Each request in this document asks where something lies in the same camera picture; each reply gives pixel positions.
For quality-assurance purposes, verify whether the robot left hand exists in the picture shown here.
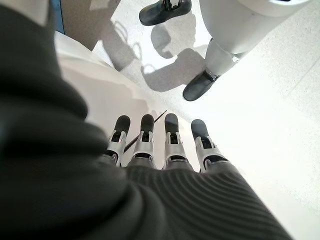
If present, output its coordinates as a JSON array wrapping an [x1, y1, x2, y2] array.
[[0, 4, 293, 240]]

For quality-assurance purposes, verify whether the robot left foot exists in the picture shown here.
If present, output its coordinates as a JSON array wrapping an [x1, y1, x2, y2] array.
[[182, 69, 221, 102]]

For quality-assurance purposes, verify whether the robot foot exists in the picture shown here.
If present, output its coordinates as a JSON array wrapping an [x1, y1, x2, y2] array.
[[138, 0, 193, 26], [182, 69, 221, 102]]

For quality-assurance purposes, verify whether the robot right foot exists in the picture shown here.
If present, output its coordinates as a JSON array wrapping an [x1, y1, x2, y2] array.
[[138, 0, 193, 26]]

